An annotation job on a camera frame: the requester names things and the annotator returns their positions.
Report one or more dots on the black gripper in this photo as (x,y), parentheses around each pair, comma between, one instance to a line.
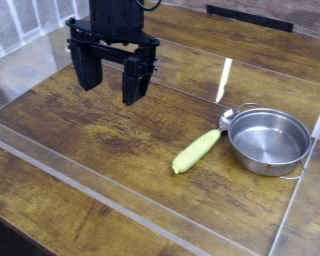
(115,39)

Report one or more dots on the green handled metal spoon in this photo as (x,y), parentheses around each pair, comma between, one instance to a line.
(190,156)

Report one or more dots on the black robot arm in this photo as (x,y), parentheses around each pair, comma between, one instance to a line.
(120,8)

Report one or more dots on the black bar on table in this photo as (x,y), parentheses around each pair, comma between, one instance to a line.
(250,18)

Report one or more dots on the stainless steel pot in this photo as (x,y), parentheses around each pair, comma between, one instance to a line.
(271,141)

